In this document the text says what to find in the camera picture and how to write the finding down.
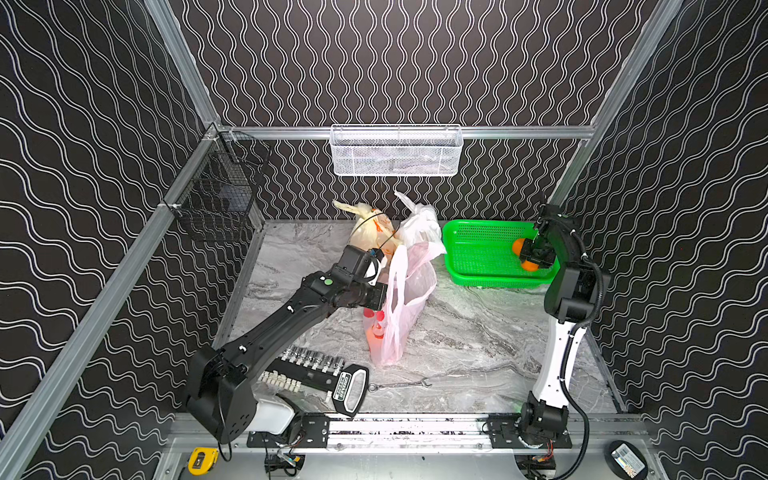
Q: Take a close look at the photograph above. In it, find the green plastic basket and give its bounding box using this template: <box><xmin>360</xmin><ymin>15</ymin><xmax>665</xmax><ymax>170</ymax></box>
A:
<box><xmin>442</xmin><ymin>219</ymin><xmax>560</xmax><ymax>289</ymax></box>

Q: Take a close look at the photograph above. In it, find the black round puck device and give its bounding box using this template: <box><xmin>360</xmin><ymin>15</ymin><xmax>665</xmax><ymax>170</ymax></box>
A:
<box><xmin>604</xmin><ymin>440</ymin><xmax>649</xmax><ymax>480</ymax></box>

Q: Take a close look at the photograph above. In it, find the aluminium corner post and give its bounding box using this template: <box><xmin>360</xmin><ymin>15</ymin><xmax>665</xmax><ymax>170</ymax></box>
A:
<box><xmin>548</xmin><ymin>0</ymin><xmax>683</xmax><ymax>207</ymax></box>

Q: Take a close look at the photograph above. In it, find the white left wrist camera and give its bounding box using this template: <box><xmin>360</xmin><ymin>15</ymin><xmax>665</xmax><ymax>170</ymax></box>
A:
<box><xmin>364</xmin><ymin>248</ymin><xmax>387</xmax><ymax>285</ymax></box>

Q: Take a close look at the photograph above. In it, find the white plastic bag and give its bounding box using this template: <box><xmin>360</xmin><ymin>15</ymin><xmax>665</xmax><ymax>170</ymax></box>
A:
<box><xmin>395</xmin><ymin>192</ymin><xmax>442</xmax><ymax>247</ymax></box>

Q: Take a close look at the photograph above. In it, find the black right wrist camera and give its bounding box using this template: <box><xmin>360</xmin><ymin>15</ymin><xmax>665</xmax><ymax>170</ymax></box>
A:
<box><xmin>535</xmin><ymin>203</ymin><xmax>561</xmax><ymax>228</ymax></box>

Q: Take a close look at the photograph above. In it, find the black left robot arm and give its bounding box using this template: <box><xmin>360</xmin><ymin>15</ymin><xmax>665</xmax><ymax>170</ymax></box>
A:
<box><xmin>183</xmin><ymin>245</ymin><xmax>387</xmax><ymax>444</ymax></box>

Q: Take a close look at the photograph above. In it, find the yellow tape measure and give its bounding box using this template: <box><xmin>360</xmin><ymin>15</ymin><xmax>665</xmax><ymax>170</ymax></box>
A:
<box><xmin>187</xmin><ymin>447</ymin><xmax>220</xmax><ymax>476</ymax></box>

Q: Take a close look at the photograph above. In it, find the orange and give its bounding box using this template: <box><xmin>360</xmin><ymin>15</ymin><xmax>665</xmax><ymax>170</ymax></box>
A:
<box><xmin>521</xmin><ymin>260</ymin><xmax>539</xmax><ymax>272</ymax></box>
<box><xmin>512</xmin><ymin>238</ymin><xmax>525</xmax><ymax>256</ymax></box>

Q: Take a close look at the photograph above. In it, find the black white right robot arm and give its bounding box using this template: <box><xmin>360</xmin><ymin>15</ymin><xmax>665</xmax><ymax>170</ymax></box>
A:
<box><xmin>513</xmin><ymin>204</ymin><xmax>610</xmax><ymax>479</ymax></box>

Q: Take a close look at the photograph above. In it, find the socket set holder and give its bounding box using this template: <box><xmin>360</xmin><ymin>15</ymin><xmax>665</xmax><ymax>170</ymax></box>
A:
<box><xmin>258</xmin><ymin>346</ymin><xmax>370</xmax><ymax>418</ymax></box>

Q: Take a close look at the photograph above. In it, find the yellow plastic bag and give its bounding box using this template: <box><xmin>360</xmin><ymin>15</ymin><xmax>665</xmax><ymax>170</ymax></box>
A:
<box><xmin>333</xmin><ymin>200</ymin><xmax>402</xmax><ymax>258</ymax></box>

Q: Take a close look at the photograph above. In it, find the black wire basket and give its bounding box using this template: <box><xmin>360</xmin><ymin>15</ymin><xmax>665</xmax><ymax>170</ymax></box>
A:
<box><xmin>170</xmin><ymin>123</ymin><xmax>274</xmax><ymax>244</ymax></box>

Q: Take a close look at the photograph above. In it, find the pink plastic bag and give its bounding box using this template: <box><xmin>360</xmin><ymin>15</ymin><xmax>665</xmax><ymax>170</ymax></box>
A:
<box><xmin>363</xmin><ymin>242</ymin><xmax>446</xmax><ymax>367</ymax></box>

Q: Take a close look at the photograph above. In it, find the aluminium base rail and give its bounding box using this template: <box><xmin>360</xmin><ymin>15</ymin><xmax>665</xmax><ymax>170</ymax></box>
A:
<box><xmin>203</xmin><ymin>413</ymin><xmax>667</xmax><ymax>479</ymax></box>

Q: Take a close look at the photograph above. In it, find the steel combination wrench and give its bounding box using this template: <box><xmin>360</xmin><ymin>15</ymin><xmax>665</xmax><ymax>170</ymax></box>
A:
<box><xmin>368</xmin><ymin>378</ymin><xmax>432</xmax><ymax>393</ymax></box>

